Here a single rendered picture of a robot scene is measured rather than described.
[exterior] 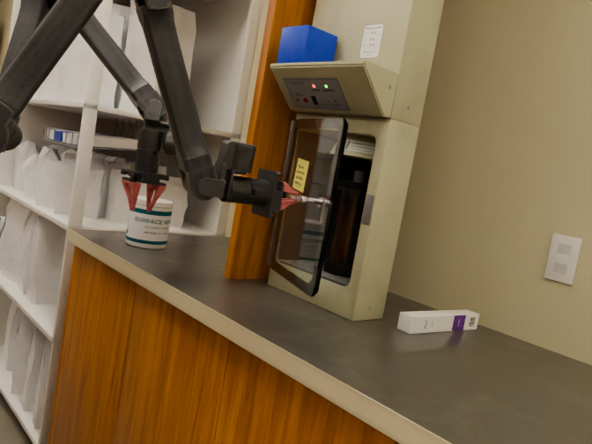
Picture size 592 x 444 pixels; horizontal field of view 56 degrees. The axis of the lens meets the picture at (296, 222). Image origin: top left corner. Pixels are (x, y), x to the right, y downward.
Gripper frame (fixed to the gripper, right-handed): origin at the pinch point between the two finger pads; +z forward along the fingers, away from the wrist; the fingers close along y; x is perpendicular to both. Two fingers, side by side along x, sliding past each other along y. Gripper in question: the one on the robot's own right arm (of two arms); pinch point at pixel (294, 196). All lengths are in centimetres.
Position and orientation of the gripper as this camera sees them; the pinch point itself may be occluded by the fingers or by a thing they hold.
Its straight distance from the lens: 128.2
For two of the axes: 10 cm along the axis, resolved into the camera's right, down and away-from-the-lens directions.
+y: 1.8, -9.8, -1.0
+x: -6.6, -1.9, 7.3
